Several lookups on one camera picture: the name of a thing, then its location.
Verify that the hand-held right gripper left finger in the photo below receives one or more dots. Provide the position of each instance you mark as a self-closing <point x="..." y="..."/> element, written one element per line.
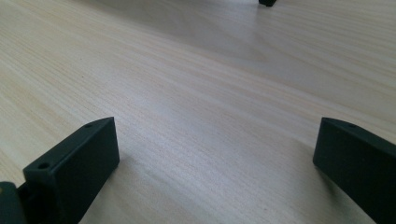
<point x="77" y="168"/>

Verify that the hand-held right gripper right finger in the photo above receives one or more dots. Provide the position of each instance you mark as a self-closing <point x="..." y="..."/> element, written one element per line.
<point x="358" y="161"/>

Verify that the small black object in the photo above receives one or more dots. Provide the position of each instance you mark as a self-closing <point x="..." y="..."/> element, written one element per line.
<point x="267" y="2"/>

